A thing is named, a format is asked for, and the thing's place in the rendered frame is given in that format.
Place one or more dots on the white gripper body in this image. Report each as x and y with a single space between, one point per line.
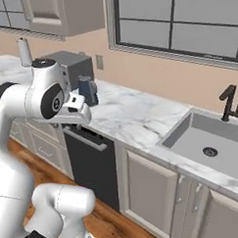
70 117

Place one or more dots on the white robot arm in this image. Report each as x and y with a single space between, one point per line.
12 106

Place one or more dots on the grey drawer front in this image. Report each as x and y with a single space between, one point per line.
49 151
16 130

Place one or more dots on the grey toaster oven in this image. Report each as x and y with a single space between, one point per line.
76 65

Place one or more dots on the black dishwasher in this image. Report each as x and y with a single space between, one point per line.
90 171

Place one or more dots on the white bottle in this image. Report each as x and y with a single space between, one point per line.
24 53

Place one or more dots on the wide grey cupboard door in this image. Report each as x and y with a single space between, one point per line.
150 191

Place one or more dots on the small dark-framed window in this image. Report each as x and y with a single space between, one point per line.
2 16

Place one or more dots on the grey sink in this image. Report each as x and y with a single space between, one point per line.
210 143

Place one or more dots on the dark sink drain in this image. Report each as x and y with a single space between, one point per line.
210 151

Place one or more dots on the large dark-framed window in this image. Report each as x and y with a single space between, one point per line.
185 20

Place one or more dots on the narrow grey cupboard door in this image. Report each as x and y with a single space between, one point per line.
189 216

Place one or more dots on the dark bronze tap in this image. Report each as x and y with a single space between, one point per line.
228 103

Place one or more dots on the grey wall outlet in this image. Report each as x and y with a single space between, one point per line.
99 62

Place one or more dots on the beige wall cupboard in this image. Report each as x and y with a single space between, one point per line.
67 12

